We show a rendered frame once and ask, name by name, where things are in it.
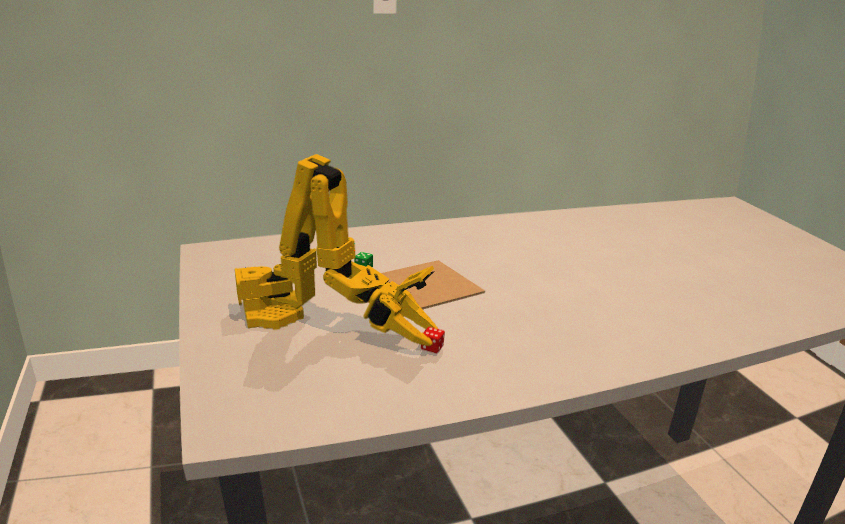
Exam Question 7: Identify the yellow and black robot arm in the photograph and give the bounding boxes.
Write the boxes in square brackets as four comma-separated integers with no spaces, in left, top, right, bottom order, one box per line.
[238,155,389,330]

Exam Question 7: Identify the tan flat mat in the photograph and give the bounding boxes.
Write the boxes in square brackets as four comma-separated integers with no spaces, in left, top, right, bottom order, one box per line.
[381,260,485,309]

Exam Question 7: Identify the green die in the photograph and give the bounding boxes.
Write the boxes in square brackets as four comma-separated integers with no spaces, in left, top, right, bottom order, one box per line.
[354,252,373,267]

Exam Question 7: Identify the red die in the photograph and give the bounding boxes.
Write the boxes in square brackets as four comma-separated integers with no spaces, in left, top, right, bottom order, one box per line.
[421,327,445,353]

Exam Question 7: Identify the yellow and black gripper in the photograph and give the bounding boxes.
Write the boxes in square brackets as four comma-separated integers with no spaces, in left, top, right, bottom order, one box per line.
[364,266,438,346]

